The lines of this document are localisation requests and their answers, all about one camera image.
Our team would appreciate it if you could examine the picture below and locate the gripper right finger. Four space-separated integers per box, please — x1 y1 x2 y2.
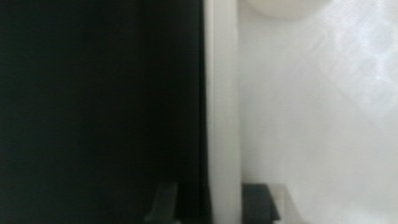
242 184 281 224

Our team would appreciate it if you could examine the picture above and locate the white square tabletop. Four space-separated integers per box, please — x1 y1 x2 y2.
204 0 398 224

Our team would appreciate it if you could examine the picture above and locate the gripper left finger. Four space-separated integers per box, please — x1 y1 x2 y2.
144 182 180 224

